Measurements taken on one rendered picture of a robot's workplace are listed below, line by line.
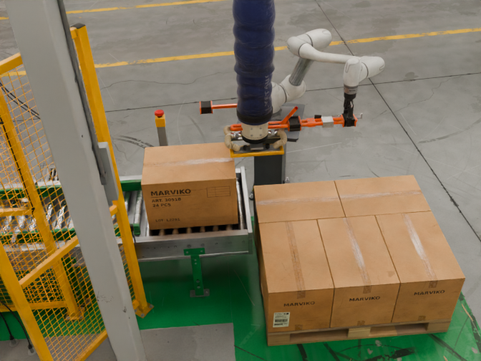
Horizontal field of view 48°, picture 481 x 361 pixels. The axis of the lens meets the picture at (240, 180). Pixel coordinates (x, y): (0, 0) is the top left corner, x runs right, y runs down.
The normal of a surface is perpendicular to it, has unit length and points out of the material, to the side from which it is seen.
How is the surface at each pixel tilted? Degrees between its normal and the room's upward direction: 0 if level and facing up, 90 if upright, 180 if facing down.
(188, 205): 90
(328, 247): 0
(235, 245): 90
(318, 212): 0
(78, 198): 90
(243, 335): 0
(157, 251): 90
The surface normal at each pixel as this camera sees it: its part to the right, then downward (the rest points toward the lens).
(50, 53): 0.07, 0.63
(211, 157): -0.03, -0.77
